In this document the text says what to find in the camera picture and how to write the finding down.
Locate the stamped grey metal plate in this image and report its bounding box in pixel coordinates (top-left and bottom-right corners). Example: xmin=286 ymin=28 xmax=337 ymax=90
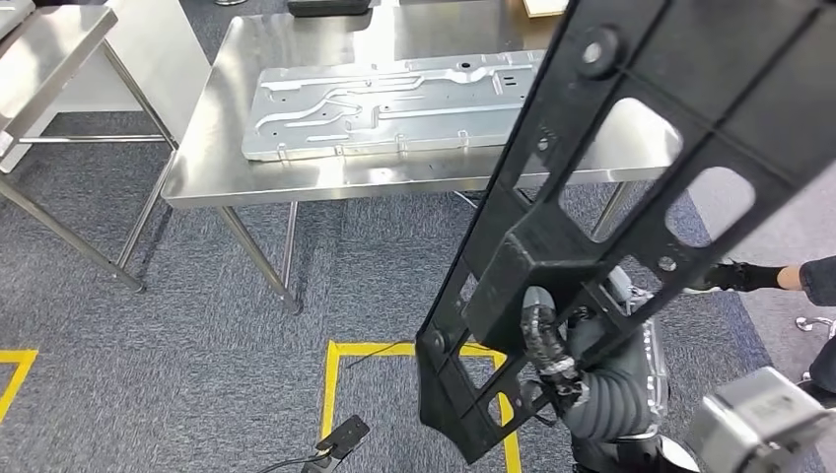
xmin=240 ymin=50 xmax=546 ymax=164

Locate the small stainless steel table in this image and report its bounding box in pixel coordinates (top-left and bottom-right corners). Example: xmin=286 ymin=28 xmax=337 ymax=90
xmin=0 ymin=3 xmax=178 ymax=294

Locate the person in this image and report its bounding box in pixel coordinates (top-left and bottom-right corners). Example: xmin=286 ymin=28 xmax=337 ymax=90
xmin=682 ymin=254 xmax=836 ymax=399

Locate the stainless steel workbench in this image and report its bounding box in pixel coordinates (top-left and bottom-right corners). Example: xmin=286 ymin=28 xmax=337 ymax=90
xmin=160 ymin=0 xmax=686 ymax=316

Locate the black plastic bracket part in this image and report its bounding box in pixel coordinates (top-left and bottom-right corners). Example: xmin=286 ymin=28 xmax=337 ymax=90
xmin=414 ymin=0 xmax=836 ymax=466

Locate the chrome chair base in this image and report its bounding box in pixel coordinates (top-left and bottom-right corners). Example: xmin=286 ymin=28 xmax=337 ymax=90
xmin=793 ymin=314 xmax=836 ymax=342

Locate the black flat box on robot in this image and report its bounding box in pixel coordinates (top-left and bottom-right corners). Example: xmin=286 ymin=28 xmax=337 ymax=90
xmin=314 ymin=415 xmax=372 ymax=473

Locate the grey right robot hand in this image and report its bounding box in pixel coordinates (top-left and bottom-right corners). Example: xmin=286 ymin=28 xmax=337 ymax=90
xmin=521 ymin=264 xmax=672 ymax=419

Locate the thin black floor wire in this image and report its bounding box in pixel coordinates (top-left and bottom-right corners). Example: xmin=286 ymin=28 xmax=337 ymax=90
xmin=346 ymin=339 xmax=419 ymax=371

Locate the yellow floor tape square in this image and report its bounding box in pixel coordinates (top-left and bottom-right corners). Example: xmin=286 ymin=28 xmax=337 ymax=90
xmin=319 ymin=339 xmax=523 ymax=473
xmin=0 ymin=349 xmax=39 ymax=426

